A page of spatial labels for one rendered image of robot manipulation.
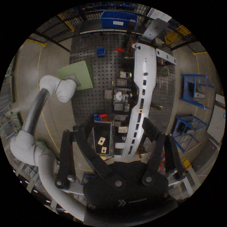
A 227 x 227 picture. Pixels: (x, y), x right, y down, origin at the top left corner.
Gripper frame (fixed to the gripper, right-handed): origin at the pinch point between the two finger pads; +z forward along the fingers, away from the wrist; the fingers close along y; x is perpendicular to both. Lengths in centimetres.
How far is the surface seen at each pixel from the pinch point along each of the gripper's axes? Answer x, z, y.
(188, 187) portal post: -278, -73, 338
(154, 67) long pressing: 32, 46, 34
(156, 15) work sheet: 90, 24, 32
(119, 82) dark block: 11.6, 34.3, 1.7
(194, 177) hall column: -423, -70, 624
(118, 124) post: -20.1, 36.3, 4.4
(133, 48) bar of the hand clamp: 33.9, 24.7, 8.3
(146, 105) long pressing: -5, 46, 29
